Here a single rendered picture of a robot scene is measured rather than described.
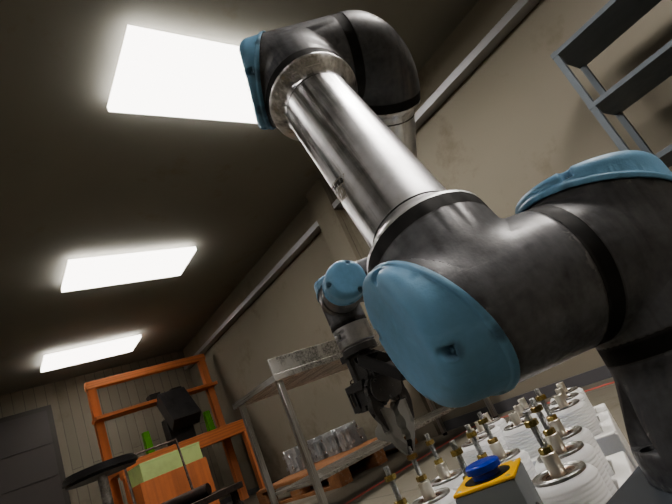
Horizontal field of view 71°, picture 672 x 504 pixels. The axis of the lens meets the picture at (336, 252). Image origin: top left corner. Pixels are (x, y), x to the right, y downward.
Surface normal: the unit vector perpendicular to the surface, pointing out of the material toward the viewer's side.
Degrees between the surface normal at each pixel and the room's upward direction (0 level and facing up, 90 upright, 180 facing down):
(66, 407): 90
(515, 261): 73
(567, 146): 90
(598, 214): 65
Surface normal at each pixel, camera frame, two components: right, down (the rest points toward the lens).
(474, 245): -0.09, -0.66
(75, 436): 0.52, -0.49
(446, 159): -0.76, 0.11
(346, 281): 0.06, -0.36
